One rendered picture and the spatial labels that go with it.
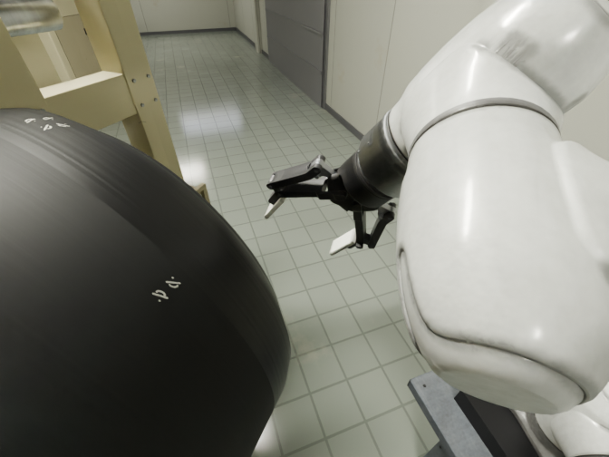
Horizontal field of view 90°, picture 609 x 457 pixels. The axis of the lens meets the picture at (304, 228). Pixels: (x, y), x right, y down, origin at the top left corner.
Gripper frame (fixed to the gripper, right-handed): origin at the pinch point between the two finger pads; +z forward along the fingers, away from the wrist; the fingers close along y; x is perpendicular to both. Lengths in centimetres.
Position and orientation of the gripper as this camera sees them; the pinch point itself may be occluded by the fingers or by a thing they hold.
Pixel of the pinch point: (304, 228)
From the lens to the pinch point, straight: 53.4
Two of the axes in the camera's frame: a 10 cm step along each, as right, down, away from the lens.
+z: -4.7, 3.6, 8.0
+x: -2.9, 8.0, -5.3
